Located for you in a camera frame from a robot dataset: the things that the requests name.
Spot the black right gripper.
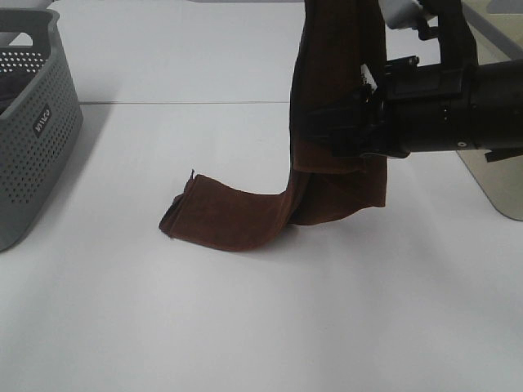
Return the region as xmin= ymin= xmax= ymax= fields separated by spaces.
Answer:
xmin=361 ymin=56 xmax=474 ymax=158

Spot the brown towel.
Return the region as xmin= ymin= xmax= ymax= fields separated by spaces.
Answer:
xmin=159 ymin=1 xmax=387 ymax=252

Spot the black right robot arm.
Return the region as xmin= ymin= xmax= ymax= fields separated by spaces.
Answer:
xmin=357 ymin=1 xmax=522 ymax=163

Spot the beige plastic bin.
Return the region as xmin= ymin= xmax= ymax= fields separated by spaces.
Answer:
xmin=458 ymin=1 xmax=522 ymax=221

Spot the grey perforated plastic basket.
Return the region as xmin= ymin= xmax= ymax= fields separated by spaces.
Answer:
xmin=1 ymin=7 xmax=83 ymax=250

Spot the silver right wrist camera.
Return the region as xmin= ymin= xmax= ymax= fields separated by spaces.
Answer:
xmin=378 ymin=0 xmax=435 ymax=29

